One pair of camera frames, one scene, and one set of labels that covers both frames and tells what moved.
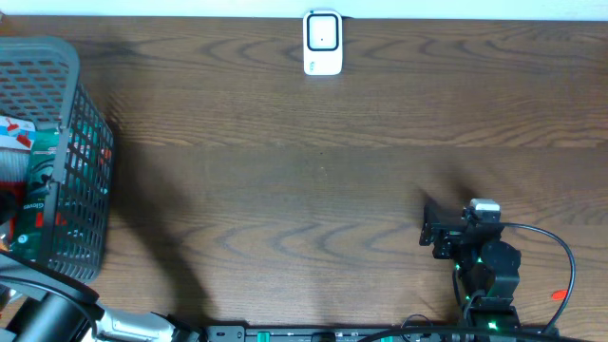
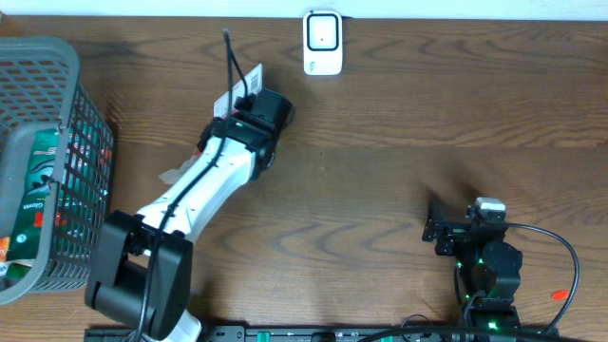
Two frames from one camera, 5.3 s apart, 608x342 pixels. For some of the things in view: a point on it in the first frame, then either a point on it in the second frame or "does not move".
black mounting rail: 384,333 does not move
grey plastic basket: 40,79 does not move
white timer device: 323,42 does not move
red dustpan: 16,133 to 221,107
